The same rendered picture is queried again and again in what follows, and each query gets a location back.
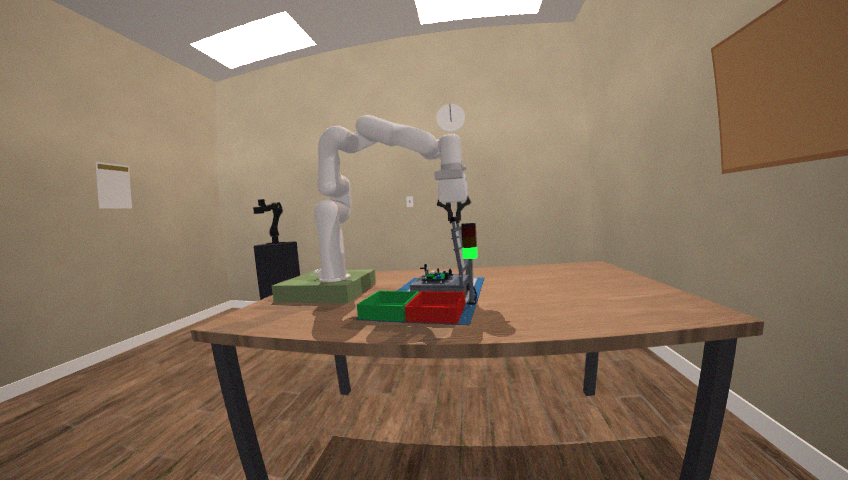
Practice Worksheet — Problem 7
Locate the green open bin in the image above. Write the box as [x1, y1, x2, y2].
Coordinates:
[356, 291, 419, 322]

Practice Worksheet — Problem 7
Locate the red bin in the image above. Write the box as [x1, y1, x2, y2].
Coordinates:
[405, 291, 465, 324]

